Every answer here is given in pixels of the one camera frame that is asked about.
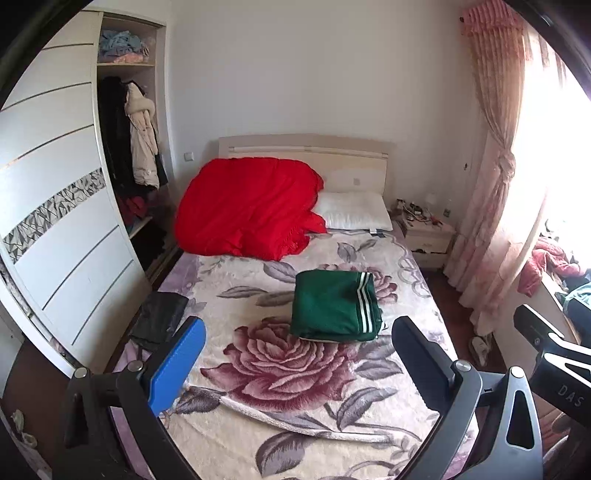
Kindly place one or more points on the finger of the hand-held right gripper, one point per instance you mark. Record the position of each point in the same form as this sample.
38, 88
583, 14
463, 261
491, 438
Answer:
535, 330

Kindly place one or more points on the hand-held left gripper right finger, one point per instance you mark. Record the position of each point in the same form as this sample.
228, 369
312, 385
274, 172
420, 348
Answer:
418, 364

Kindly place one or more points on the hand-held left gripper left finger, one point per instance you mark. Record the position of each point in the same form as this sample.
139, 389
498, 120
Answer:
178, 364

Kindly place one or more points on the green varsity jacket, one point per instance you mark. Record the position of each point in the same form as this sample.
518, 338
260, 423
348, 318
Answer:
328, 304

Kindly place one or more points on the teal clothes heap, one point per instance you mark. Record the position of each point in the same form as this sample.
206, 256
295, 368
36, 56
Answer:
582, 295

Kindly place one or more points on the pink clothes heap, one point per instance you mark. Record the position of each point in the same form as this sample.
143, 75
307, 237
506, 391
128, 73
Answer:
545, 258

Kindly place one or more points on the red clothes in wardrobe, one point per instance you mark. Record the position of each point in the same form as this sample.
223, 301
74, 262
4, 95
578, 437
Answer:
134, 207

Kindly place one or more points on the pile of folded clothes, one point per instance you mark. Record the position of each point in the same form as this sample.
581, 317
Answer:
120, 44

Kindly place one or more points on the grey slipper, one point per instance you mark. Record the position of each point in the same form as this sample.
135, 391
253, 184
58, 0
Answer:
489, 342
478, 353

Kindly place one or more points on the black garment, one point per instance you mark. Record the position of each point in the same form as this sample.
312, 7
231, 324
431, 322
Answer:
159, 318

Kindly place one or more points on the white nightstand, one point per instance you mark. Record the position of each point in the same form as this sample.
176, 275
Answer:
427, 240

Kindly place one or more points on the small bottle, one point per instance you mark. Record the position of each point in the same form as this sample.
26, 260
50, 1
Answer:
447, 211

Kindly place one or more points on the pink floral curtain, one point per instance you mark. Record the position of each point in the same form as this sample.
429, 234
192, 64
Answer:
498, 184

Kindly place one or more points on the white wardrobe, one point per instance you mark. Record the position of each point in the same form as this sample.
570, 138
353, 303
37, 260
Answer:
60, 258

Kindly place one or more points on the white pillow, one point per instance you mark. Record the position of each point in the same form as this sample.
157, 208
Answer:
353, 210

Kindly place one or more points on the red duvet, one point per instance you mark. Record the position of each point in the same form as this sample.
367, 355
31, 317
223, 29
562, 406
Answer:
244, 207

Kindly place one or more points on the beige bed headboard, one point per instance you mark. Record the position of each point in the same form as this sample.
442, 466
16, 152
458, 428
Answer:
351, 157

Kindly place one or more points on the beige hanging coat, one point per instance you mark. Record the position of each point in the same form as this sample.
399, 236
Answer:
143, 147

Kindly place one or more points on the black hanging coat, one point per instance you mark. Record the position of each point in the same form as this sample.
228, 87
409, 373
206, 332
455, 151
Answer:
113, 138

